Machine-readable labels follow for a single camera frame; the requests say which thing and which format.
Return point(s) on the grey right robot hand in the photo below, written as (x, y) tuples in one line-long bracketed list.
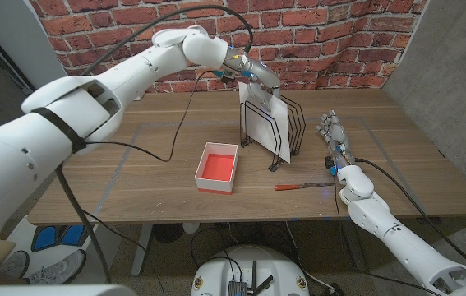
[(337, 137)]

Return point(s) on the grey sneaker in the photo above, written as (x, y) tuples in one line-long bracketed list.
[(60, 267), (15, 263)]

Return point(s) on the white robot torso base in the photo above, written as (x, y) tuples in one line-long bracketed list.
[(216, 275)]

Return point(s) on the white paper file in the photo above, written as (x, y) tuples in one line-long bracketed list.
[(263, 123)]

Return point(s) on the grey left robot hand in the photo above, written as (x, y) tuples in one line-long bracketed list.
[(259, 72)]

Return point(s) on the white tray with red inside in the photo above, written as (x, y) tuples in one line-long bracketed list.
[(217, 166)]

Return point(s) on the white table leg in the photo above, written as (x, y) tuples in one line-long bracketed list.
[(142, 251)]

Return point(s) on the white floor mat blue shapes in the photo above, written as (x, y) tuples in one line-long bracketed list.
[(45, 238)]

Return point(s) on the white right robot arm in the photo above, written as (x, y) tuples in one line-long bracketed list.
[(409, 246)]

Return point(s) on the black module with antennas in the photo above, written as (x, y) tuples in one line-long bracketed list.
[(236, 288)]

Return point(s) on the tan cardboard box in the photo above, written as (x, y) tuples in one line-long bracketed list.
[(4, 252)]

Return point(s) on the red brick printed backdrop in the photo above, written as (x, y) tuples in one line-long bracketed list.
[(339, 41)]

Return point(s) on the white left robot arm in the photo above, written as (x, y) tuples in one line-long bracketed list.
[(72, 111)]

